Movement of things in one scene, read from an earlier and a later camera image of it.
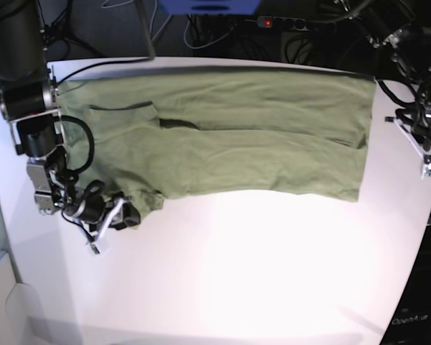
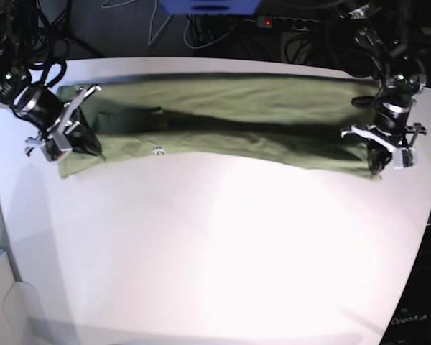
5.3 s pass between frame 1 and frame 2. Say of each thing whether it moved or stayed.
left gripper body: moved
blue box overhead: stayed
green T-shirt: moved
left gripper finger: moved
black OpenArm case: stayed
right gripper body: moved
